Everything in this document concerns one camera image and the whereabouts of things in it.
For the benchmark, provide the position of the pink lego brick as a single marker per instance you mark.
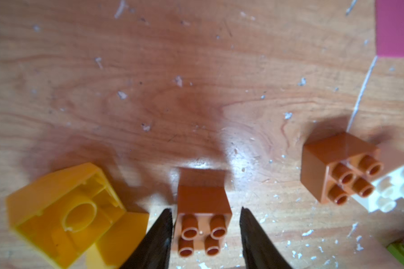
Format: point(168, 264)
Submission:
point(389, 18)

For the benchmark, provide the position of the yellow lego brick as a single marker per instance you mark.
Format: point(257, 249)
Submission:
point(62, 214)
point(118, 243)

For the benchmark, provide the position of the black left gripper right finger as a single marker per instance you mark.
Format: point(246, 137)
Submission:
point(258, 250)

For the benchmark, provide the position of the brown lego brick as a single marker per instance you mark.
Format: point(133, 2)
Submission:
point(203, 216)
point(335, 168)

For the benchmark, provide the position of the white lego brick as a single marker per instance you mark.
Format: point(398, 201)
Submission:
point(389, 184)

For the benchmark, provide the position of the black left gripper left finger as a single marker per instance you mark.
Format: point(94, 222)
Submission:
point(154, 250)

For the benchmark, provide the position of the yellow lego brick rear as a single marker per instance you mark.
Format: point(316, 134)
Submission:
point(62, 214)

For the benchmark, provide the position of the yellow lego brick front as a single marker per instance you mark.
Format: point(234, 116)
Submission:
point(118, 243)

